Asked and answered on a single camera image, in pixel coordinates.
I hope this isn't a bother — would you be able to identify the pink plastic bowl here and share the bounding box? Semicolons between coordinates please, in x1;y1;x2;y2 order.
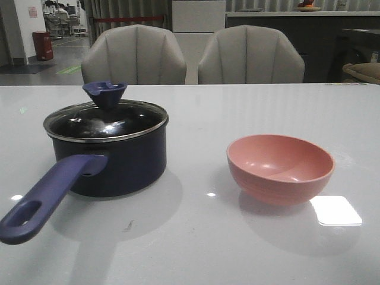
226;134;335;205

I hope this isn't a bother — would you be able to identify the glass lid with blue knob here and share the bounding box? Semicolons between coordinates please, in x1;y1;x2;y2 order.
43;80;169;143

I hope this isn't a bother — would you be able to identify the dark blue saucepan purple handle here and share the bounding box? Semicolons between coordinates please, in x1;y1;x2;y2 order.
1;125;166;245

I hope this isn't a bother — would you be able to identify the right grey upholstered chair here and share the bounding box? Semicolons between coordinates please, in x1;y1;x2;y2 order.
197;25;305;84

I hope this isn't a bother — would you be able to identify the grey upholstered chair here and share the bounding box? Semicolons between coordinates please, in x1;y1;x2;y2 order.
197;25;305;84
81;24;187;85

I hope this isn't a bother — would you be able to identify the left grey upholstered chair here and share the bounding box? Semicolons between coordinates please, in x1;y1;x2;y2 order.
81;24;187;85

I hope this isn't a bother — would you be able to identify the white cabinet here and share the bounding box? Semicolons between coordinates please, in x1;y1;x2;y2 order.
172;1;226;84

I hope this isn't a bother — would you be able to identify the dark grey counter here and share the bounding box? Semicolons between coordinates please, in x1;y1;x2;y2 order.
226;11;379;83

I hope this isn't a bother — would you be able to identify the red bin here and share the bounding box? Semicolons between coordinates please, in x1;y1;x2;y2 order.
32;31;53;61

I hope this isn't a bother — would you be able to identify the fruit plate on counter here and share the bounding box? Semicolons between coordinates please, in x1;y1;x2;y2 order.
296;0;321;12

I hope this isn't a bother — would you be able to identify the beige sofa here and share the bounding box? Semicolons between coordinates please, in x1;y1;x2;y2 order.
342;62;380;85

